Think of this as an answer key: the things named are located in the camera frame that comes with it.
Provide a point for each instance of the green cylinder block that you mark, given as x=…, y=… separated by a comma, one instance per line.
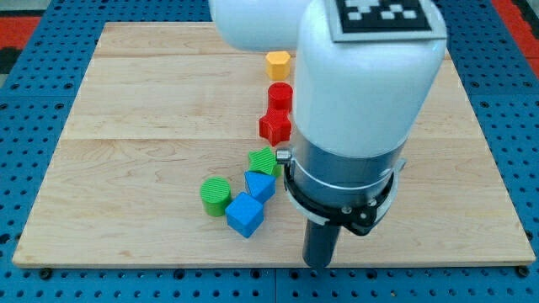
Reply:
x=216, y=195

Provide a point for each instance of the light wooden board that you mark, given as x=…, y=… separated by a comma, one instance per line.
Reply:
x=164, y=106

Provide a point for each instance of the black clamp ring bracket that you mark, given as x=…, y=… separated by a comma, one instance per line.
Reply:
x=357, y=210

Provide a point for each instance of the yellow hexagonal prism block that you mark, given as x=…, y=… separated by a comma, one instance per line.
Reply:
x=278, y=65

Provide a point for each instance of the blue cube block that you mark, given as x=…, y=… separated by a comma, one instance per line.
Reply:
x=245, y=214

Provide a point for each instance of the blue triangular prism block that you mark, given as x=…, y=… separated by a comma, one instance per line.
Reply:
x=260, y=186

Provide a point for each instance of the red star block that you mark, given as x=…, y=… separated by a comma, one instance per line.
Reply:
x=275, y=126

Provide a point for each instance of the red cylinder block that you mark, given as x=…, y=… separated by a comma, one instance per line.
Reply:
x=280, y=96

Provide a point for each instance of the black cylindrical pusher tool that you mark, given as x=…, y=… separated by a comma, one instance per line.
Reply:
x=319, y=244

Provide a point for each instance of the green star block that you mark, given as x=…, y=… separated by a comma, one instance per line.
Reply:
x=264, y=161

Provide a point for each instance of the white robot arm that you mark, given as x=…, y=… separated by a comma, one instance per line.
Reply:
x=362, y=73

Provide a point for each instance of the black and white fiducial marker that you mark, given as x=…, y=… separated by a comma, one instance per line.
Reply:
x=384, y=20

